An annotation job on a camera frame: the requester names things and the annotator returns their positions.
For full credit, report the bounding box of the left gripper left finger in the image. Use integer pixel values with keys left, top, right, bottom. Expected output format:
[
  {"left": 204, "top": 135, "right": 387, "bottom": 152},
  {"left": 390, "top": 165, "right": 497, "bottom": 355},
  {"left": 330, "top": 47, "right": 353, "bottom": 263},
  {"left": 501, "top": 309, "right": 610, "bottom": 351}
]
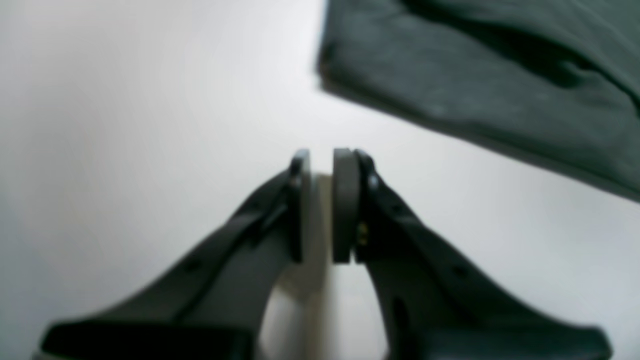
[{"left": 39, "top": 149, "right": 311, "bottom": 360}]

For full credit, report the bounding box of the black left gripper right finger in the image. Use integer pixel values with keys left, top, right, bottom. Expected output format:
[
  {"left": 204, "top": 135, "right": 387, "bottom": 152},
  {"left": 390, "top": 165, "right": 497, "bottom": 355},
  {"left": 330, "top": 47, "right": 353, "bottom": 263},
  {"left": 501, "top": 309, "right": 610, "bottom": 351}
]
[{"left": 332, "top": 148, "right": 613, "bottom": 360}]

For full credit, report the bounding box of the dark grey t-shirt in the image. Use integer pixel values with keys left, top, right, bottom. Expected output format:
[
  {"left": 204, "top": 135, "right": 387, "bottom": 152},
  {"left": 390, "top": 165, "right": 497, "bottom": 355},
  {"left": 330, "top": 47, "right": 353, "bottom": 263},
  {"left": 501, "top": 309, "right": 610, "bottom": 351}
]
[{"left": 317, "top": 0, "right": 640, "bottom": 203}]

